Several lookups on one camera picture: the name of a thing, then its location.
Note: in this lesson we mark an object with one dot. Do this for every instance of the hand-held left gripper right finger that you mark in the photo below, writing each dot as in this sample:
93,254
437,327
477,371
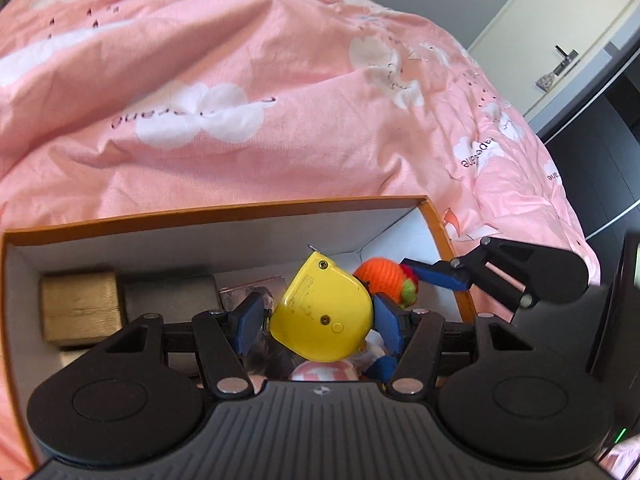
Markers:
386,321

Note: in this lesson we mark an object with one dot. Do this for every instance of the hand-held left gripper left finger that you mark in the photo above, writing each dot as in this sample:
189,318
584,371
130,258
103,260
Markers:
250,322

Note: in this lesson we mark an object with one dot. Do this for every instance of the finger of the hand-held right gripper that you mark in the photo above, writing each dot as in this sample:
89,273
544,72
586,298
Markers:
435,272

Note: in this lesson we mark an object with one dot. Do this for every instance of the crochet orange toy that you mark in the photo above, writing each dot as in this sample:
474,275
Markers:
380,275

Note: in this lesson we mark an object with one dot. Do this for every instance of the yellow tape measure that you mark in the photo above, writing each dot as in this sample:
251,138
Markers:
320,310

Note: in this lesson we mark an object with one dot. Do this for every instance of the pink striped plush toy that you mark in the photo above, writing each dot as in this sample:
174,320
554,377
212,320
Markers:
325,372

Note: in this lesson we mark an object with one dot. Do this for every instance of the dark grey box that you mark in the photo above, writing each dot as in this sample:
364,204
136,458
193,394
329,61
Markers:
170,295

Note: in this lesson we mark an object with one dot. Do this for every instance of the orange cardboard box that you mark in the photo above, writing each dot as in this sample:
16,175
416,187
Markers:
200,240

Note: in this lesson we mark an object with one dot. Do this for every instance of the gold box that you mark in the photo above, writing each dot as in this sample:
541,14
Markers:
80,305

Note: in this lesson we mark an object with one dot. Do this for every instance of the white rectangular box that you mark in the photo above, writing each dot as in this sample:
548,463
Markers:
75,353

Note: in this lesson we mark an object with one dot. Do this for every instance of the dark furniture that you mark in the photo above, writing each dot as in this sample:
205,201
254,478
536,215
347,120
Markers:
600,160

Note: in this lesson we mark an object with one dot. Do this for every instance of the hanging door charm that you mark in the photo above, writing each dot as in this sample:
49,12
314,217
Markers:
545,82

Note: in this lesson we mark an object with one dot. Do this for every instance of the pink printed blanket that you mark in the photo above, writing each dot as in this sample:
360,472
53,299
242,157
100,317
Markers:
250,60

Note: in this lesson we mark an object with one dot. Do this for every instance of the cream door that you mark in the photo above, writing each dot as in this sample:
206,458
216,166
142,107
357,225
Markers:
575,0

